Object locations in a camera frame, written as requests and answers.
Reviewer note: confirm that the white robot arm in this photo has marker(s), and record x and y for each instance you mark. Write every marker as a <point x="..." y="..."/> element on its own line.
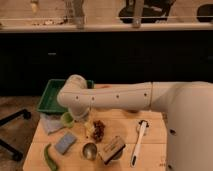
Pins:
<point x="188" y="106"/>

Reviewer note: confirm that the wooden block brush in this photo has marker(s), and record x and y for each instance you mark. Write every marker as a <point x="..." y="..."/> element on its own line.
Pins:
<point x="112" y="149"/>

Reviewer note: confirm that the blue sponge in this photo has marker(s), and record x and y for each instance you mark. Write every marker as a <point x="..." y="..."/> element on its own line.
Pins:
<point x="64" y="143"/>

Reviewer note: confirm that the metal cup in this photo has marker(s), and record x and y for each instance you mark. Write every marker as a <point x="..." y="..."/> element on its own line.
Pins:
<point x="89" y="151"/>

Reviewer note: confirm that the red grape bunch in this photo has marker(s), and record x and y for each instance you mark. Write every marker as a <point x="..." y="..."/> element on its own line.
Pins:
<point x="98" y="132"/>

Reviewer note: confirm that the green cup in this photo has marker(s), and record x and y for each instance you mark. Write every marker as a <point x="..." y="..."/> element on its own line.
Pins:
<point x="67" y="120"/>

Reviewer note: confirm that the green plastic tray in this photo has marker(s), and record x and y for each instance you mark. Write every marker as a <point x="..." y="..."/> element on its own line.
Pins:
<point x="48" y="102"/>

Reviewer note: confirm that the grey towel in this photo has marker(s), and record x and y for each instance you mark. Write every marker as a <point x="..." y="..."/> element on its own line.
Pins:
<point x="50" y="124"/>

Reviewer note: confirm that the yellow corn stick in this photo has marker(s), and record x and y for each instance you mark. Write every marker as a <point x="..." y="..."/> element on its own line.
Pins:
<point x="88" y="129"/>

